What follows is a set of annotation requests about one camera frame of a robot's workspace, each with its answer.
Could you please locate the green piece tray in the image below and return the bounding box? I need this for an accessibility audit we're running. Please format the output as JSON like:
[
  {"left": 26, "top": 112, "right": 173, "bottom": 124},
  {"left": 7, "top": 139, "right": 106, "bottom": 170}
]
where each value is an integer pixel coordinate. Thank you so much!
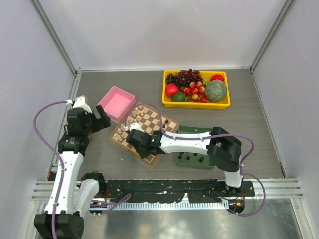
[{"left": 176, "top": 125, "right": 215, "bottom": 170}]

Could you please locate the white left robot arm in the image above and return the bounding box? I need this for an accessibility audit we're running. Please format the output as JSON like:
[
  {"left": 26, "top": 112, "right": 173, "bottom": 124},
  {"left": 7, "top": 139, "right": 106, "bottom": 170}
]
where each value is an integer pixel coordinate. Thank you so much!
[{"left": 34, "top": 96, "right": 111, "bottom": 239}]

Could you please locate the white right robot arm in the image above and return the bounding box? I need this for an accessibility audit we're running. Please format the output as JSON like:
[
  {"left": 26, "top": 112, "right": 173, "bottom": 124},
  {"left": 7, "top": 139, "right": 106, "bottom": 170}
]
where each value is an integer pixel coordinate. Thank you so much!
[{"left": 124, "top": 123, "right": 244, "bottom": 196}]

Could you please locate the pink open box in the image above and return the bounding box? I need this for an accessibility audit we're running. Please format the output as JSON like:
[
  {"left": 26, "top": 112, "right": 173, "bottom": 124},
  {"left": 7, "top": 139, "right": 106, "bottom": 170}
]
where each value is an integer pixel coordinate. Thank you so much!
[{"left": 98, "top": 86, "right": 136, "bottom": 123}]

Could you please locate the wooden chessboard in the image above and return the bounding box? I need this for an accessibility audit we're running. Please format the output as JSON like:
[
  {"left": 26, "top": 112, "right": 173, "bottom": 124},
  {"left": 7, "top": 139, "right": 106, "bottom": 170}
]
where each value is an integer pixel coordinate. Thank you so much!
[{"left": 108, "top": 105, "right": 180, "bottom": 168}]

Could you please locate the yellow fruit tray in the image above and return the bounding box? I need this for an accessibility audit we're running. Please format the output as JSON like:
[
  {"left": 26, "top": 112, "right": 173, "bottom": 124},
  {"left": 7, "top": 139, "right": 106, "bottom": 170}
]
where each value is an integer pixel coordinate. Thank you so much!
[{"left": 162, "top": 69, "right": 231, "bottom": 109}]

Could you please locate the green lime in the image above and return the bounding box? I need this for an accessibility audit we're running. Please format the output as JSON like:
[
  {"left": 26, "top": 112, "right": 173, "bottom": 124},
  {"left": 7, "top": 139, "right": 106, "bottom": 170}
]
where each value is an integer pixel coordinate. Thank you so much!
[{"left": 171, "top": 92, "right": 186, "bottom": 102}]

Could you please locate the red apple left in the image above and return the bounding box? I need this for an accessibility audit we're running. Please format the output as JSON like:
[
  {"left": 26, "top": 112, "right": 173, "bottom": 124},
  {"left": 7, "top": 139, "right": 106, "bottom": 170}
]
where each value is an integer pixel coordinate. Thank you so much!
[{"left": 165, "top": 83, "right": 179, "bottom": 98}]

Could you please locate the red apple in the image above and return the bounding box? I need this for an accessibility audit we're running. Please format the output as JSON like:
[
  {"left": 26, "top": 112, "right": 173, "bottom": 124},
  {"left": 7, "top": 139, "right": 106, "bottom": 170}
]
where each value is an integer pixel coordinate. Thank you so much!
[
  {"left": 165, "top": 83, "right": 179, "bottom": 98},
  {"left": 210, "top": 74, "right": 225, "bottom": 82}
]

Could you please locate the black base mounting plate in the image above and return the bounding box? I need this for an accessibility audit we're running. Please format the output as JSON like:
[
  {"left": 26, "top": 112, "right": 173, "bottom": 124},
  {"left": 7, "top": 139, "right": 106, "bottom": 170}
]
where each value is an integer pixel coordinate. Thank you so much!
[{"left": 94, "top": 179, "right": 255, "bottom": 203}]

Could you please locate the red cherry pile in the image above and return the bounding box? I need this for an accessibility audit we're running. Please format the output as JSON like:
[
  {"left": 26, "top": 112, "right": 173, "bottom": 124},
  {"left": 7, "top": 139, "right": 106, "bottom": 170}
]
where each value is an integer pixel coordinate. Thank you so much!
[{"left": 181, "top": 81, "right": 209, "bottom": 103}]

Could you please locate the dark grape bunch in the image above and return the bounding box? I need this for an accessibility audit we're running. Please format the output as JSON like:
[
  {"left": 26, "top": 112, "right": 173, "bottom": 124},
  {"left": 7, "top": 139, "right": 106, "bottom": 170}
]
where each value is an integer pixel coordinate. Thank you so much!
[{"left": 166, "top": 69, "right": 204, "bottom": 87}]

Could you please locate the green cantaloupe melon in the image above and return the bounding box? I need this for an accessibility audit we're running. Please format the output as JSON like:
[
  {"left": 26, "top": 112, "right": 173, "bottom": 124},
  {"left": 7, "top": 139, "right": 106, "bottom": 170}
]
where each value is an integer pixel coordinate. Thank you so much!
[{"left": 205, "top": 80, "right": 227, "bottom": 102}]

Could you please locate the red apple right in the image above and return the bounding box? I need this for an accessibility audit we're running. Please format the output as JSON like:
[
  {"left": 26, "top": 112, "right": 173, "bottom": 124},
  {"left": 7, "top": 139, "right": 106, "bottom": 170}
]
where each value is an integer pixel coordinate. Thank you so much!
[{"left": 210, "top": 74, "right": 225, "bottom": 82}]

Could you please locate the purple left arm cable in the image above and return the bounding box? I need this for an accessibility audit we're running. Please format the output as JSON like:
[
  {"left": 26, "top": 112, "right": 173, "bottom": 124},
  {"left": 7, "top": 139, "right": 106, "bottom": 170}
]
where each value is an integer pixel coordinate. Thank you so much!
[{"left": 33, "top": 100, "right": 70, "bottom": 239}]

